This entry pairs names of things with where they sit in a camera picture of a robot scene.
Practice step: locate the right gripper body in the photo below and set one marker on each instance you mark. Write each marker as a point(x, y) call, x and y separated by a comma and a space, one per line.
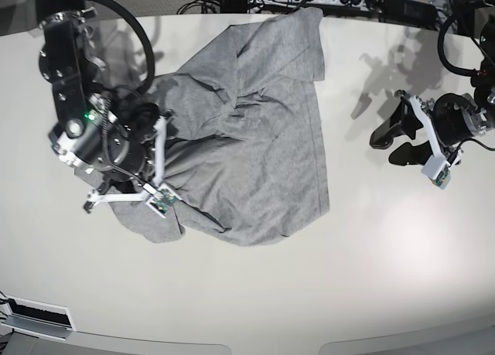
point(108, 136)

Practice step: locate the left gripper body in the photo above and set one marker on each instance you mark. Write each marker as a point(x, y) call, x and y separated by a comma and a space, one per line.
point(455, 118)

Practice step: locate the grey t-shirt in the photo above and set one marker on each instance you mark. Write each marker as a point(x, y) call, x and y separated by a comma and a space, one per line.
point(245, 147)

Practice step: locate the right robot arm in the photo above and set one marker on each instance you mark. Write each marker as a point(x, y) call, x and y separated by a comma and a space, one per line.
point(68, 60)

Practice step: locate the black power adapter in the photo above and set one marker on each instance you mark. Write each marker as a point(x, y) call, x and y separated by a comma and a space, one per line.
point(410, 13)

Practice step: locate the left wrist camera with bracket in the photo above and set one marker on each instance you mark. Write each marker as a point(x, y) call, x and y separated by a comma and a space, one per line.
point(438, 167)

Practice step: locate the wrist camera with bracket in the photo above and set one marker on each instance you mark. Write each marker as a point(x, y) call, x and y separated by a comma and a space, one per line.
point(153, 190)
point(438, 167)

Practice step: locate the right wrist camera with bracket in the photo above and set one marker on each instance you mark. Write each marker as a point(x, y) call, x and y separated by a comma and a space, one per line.
point(153, 190)

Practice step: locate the grey cable tray box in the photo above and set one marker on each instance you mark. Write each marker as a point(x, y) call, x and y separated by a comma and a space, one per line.
point(38, 319)

